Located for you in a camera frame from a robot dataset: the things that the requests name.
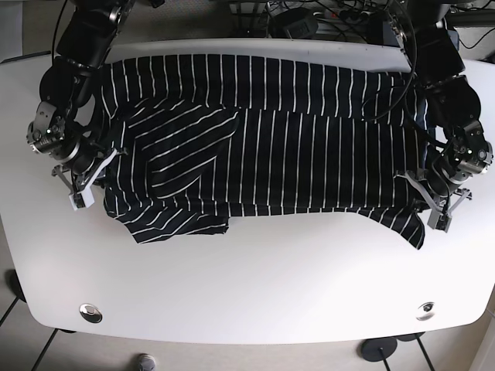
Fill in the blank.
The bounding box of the right silver table grommet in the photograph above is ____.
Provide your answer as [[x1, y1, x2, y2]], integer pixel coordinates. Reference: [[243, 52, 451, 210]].
[[415, 301, 436, 322]]

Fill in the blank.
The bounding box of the left gripper body black grey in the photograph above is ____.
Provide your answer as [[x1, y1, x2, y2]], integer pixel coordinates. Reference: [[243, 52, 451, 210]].
[[394, 154, 474, 216]]

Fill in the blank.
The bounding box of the black box under table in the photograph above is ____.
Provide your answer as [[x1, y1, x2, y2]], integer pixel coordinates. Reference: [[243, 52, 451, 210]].
[[268, 8, 319, 39]]

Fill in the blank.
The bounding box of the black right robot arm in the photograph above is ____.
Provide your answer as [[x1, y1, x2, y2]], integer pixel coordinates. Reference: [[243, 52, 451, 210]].
[[26, 1, 134, 209]]

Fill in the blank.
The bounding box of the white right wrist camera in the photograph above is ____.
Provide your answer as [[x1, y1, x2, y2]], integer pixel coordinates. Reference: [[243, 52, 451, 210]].
[[69, 189, 94, 211]]

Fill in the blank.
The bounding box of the left silver table grommet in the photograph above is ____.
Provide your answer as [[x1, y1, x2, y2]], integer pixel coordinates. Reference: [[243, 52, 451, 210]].
[[79, 303, 103, 324]]

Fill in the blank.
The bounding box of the black round stand base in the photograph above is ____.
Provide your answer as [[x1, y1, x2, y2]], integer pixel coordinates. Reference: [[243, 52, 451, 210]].
[[359, 337, 398, 362]]

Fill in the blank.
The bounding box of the navy white striped T-shirt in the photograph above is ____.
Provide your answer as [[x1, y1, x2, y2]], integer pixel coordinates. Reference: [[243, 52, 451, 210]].
[[98, 54, 427, 248]]

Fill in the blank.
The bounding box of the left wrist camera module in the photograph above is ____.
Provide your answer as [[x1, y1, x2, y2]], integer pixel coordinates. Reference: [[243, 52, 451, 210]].
[[427, 210, 452, 233]]

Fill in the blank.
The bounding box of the grey shoe on floor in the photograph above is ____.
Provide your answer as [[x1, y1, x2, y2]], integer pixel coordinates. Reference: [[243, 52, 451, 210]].
[[138, 354, 156, 371]]

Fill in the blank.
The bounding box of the silver table grommet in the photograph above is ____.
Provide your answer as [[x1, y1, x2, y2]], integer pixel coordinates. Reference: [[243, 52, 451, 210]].
[[415, 301, 436, 322], [79, 303, 103, 324]]

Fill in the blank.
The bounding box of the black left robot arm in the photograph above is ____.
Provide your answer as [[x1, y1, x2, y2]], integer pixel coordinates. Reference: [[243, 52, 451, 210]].
[[387, 1, 493, 231]]

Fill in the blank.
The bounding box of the right gripper body black grey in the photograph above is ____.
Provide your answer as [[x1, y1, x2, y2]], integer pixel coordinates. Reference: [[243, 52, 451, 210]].
[[50, 137, 116, 197]]

